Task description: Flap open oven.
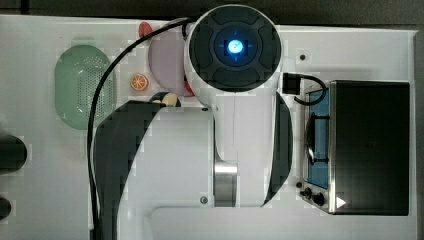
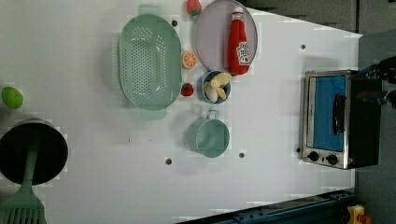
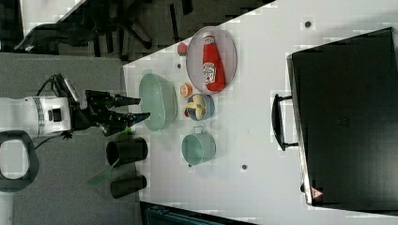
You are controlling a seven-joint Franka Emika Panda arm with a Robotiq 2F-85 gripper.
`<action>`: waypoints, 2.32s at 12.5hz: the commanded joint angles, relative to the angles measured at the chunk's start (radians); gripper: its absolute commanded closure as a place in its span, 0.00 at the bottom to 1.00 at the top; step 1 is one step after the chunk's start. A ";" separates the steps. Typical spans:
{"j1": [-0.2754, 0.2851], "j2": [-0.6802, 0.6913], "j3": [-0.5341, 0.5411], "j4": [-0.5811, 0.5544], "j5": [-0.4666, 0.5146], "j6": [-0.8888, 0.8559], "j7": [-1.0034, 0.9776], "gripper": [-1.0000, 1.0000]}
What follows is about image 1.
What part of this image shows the blue oven door with handle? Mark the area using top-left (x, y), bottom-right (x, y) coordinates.
top-left (306, 92), bottom-right (330, 189)

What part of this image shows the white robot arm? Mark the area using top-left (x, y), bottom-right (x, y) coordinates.
top-left (94, 5), bottom-right (286, 240)

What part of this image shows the black toaster oven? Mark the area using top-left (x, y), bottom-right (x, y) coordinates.
top-left (300, 80), bottom-right (410, 216)

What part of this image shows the red ketchup bottle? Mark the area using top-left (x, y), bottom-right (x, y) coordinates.
top-left (184, 80), bottom-right (194, 95)

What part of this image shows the lilac round plate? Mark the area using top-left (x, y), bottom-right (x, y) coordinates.
top-left (148, 28), bottom-right (193, 96)

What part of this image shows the orange slice toy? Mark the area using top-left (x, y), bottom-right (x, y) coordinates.
top-left (130, 74), bottom-right (149, 91)

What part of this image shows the red strawberry toy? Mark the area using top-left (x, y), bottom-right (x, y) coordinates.
top-left (138, 21), bottom-right (153, 37)

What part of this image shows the green oval colander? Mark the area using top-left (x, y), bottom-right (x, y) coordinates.
top-left (54, 37), bottom-right (110, 130)

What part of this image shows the black round pot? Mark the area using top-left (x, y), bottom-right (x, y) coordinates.
top-left (0, 135), bottom-right (27, 174)

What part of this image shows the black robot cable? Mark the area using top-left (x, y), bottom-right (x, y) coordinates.
top-left (86, 17), bottom-right (194, 240)

